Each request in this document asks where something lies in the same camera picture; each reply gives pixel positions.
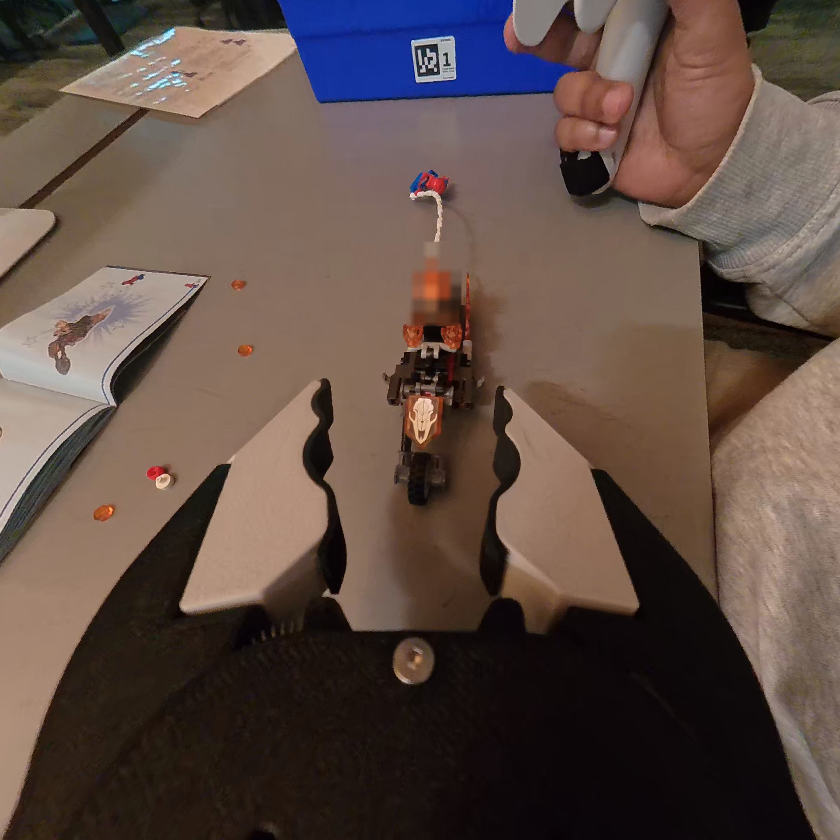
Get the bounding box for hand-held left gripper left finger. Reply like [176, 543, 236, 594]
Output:
[178, 378, 347, 619]

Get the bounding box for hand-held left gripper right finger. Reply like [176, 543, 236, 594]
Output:
[479, 386, 641, 635]

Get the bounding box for lego motorcycle model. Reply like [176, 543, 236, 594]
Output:
[384, 189, 488, 508]

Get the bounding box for lego instruction booklet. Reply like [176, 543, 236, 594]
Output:
[0, 266, 211, 564]

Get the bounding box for person's right forearm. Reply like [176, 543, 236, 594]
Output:
[640, 66, 840, 339]

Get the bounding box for person's right hand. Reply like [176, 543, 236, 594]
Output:
[504, 0, 757, 207]

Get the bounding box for person's beige trousers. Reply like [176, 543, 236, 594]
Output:
[705, 338, 808, 454]

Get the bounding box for blue plastic bin white tag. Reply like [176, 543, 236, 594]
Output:
[277, 0, 580, 105]

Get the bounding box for white metal stand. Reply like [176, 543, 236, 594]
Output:
[0, 209, 57, 280]

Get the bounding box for white paper sheet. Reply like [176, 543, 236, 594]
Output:
[60, 26, 298, 119]

